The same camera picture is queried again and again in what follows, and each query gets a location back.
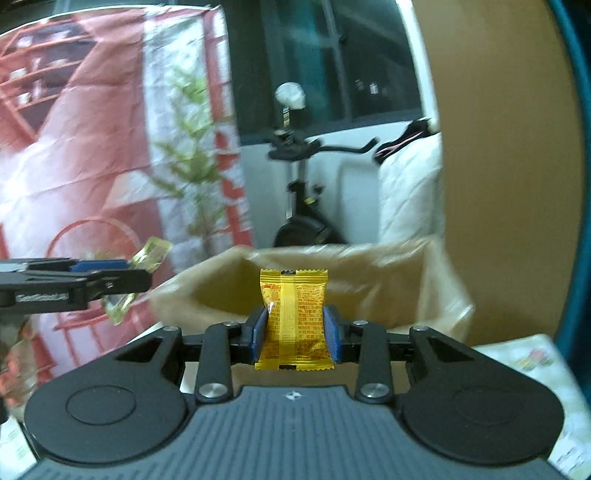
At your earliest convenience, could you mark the black garment with pink stripe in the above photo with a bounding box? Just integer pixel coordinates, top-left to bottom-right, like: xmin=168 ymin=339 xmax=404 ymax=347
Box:
xmin=373 ymin=117 xmax=432 ymax=162

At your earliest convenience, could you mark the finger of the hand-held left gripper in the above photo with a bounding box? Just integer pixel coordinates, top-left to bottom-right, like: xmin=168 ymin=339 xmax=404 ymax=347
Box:
xmin=0 ymin=258 xmax=131 ymax=274
xmin=74 ymin=269 xmax=153 ymax=301

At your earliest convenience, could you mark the pale yellow clear packet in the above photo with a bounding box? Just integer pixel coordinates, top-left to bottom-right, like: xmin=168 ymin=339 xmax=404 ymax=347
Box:
xmin=102 ymin=236 xmax=174 ymax=324

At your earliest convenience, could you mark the printed backdrop cloth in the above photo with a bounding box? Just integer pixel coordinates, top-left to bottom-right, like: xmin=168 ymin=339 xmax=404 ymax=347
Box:
xmin=0 ymin=2 xmax=254 ymax=384

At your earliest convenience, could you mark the dark window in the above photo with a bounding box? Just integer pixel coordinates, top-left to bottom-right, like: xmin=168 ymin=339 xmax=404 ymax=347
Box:
xmin=222 ymin=0 xmax=423 ymax=139

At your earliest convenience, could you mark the white plastic bag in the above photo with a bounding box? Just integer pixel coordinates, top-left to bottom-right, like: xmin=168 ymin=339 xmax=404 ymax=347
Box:
xmin=274 ymin=82 xmax=306 ymax=110

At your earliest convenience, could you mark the white quilted blanket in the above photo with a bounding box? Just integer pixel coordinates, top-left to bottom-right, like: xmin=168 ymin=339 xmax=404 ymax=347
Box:
xmin=378 ymin=131 xmax=444 ymax=245

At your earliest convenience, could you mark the black exercise bike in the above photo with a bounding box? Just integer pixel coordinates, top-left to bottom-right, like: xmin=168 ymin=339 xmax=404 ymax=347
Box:
xmin=267 ymin=127 xmax=386 ymax=247

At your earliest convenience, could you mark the teal curtain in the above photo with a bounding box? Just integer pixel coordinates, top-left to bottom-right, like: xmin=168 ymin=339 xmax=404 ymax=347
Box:
xmin=547 ymin=0 xmax=591 ymax=365

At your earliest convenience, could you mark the checkered tablecloth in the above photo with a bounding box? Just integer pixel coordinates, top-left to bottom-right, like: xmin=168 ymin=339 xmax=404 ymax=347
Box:
xmin=471 ymin=332 xmax=591 ymax=480

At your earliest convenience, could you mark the plastic-lined cardboard box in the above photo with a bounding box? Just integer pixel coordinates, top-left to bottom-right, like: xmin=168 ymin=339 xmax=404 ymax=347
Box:
xmin=150 ymin=237 xmax=476 ymax=393

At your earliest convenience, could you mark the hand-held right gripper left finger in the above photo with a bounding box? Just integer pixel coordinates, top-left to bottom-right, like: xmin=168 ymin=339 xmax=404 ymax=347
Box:
xmin=115 ymin=307 xmax=271 ymax=403

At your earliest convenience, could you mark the yellow snack packet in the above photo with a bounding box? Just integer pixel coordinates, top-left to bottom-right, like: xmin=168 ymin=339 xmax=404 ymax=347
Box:
xmin=255 ymin=268 xmax=335 ymax=371

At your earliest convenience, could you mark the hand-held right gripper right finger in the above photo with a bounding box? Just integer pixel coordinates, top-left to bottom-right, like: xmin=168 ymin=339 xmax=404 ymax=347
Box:
xmin=322 ymin=305 xmax=476 ymax=404

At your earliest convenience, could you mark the wooden panel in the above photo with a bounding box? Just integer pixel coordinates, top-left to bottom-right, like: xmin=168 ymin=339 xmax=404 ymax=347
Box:
xmin=409 ymin=0 xmax=583 ymax=347

